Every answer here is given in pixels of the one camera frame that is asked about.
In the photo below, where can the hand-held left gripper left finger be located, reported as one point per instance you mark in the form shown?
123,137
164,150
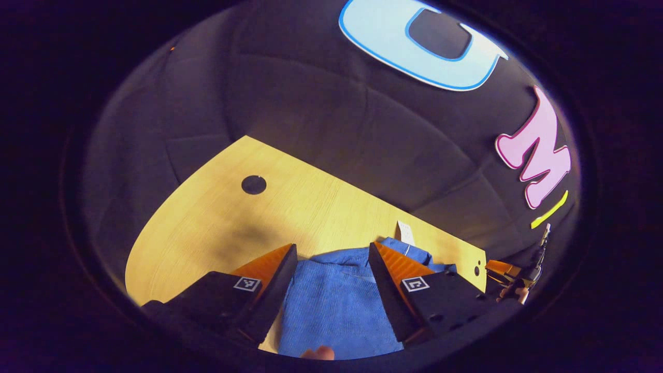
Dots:
272,300

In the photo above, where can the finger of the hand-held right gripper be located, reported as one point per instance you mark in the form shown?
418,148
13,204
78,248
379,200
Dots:
505,272

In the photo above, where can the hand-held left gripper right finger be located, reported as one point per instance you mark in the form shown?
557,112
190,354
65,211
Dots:
393,300

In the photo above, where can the blue collared shirt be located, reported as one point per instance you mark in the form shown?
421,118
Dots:
331,305

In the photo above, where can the black backdrop cloth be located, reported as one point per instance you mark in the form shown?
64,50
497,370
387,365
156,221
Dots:
311,103

